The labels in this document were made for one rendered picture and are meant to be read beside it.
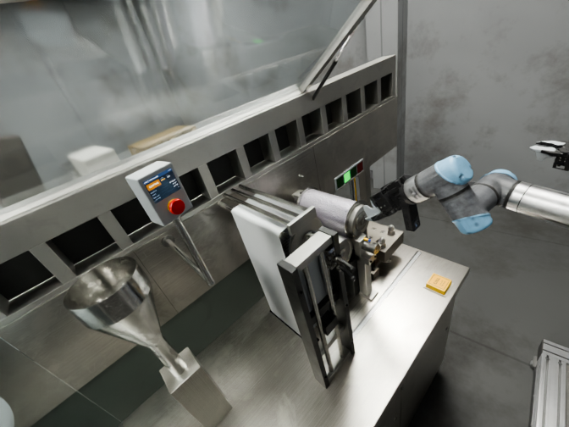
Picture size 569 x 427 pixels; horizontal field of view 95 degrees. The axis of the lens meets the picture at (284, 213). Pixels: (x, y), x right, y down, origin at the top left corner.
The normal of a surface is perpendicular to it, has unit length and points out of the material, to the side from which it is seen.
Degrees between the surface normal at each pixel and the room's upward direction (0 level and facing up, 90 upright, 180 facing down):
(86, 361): 90
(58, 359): 90
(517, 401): 0
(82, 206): 90
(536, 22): 90
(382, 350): 0
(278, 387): 0
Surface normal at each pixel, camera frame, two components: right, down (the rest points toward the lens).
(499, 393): -0.22, -0.81
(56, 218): 0.66, 0.27
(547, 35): -0.63, 0.54
